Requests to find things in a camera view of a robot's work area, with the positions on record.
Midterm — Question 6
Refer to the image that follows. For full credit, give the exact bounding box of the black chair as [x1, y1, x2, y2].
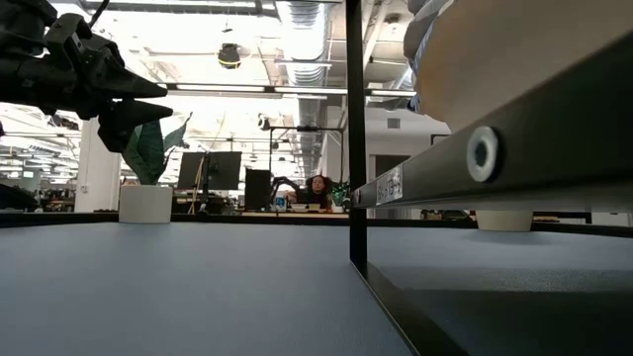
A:
[0, 183, 40, 212]

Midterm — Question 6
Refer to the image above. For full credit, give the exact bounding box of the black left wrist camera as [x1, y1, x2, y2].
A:
[43, 13, 94, 53]

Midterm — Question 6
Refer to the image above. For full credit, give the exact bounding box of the black computer monitor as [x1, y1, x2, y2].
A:
[176, 150, 243, 192]

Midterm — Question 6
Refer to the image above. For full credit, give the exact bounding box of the white square planter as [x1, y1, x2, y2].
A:
[118, 184, 174, 224]

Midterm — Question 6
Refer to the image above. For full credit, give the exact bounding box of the tan bowl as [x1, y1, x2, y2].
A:
[413, 0, 633, 133]

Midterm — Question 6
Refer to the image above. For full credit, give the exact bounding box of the small potted green plant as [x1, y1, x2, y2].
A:
[331, 181, 351, 214]

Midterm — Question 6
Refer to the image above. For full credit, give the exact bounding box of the white column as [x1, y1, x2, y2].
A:
[73, 117, 123, 214]

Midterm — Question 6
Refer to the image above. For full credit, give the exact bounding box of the overhead light bar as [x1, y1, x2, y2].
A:
[156, 81, 417, 100]

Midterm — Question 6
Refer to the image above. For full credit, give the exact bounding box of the silver ventilation duct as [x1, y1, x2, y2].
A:
[274, 0, 330, 187]

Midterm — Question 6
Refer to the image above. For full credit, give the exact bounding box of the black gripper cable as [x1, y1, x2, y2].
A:
[88, 0, 111, 26]

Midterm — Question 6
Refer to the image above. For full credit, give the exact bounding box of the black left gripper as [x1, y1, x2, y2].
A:
[0, 42, 174, 154]

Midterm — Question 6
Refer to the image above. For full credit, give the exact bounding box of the wooden desk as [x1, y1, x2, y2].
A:
[240, 211, 350, 221]

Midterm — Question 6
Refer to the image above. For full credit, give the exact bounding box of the white shelf label sticker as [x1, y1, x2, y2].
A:
[375, 165, 405, 205]

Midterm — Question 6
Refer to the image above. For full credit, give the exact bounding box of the black round ceiling camera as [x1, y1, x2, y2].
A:
[217, 43, 242, 69]

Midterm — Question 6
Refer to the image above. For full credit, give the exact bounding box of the white round shelf cap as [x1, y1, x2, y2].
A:
[465, 124, 500, 182]

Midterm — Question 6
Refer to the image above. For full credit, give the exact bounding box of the green snake plant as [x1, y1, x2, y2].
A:
[121, 111, 193, 187]

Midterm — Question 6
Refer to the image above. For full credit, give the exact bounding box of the person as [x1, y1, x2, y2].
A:
[296, 174, 335, 210]

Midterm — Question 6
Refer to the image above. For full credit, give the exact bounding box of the black-framed wooden shelf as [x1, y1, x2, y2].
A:
[344, 0, 633, 356]

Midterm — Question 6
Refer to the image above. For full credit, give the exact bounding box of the black box-shaped screen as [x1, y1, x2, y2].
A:
[244, 168, 272, 212]

